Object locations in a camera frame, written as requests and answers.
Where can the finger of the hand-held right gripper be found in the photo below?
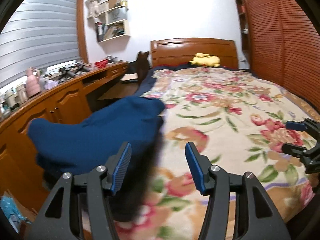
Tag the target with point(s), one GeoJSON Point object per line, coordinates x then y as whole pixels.
{"type": "Point", "coordinates": [292, 148]}
{"type": "Point", "coordinates": [293, 125]}

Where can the dark wooden chair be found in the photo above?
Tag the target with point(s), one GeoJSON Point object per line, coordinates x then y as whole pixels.
{"type": "Point", "coordinates": [142, 65]}

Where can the wooden window frame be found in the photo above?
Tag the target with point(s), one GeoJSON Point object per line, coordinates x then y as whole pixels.
{"type": "Point", "coordinates": [82, 30]}

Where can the wooden bed headboard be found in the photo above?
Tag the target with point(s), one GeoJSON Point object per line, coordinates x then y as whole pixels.
{"type": "Point", "coordinates": [190, 50]}

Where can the navy blue suit jacket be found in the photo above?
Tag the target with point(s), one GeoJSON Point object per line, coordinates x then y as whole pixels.
{"type": "Point", "coordinates": [100, 135]}

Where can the floral blanket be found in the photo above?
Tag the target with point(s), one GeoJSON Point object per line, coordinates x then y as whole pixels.
{"type": "Point", "coordinates": [225, 110]}

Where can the silver pot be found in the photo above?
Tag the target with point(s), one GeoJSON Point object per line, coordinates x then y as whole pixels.
{"type": "Point", "coordinates": [110, 58]}

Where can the red basket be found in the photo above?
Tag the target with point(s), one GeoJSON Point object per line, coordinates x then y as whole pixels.
{"type": "Point", "coordinates": [101, 63]}

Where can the black gadget on desk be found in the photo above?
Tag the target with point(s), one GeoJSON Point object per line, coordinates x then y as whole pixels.
{"type": "Point", "coordinates": [66, 73]}
{"type": "Point", "coordinates": [82, 68]}

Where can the yellow plush toy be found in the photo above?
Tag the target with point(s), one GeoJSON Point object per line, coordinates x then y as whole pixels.
{"type": "Point", "coordinates": [206, 60]}

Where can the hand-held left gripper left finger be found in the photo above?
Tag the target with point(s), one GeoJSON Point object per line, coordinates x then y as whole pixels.
{"type": "Point", "coordinates": [122, 165]}

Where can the white wall shelf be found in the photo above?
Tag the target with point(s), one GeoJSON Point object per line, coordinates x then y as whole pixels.
{"type": "Point", "coordinates": [115, 27]}

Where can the wooden desk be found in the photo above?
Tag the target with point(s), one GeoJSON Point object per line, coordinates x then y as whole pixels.
{"type": "Point", "coordinates": [65, 97]}

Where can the grey window blind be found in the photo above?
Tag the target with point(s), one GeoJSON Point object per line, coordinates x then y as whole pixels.
{"type": "Point", "coordinates": [37, 35]}

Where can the cardboard box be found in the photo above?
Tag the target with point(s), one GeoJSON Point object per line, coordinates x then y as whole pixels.
{"type": "Point", "coordinates": [22, 210]}

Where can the wooden slatted wardrobe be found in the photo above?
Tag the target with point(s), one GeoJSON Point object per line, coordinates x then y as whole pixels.
{"type": "Point", "coordinates": [280, 30]}

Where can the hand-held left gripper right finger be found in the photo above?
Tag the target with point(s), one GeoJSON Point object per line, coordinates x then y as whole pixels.
{"type": "Point", "coordinates": [195, 167]}

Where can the pink bottle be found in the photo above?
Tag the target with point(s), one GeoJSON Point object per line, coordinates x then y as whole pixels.
{"type": "Point", "coordinates": [33, 85]}

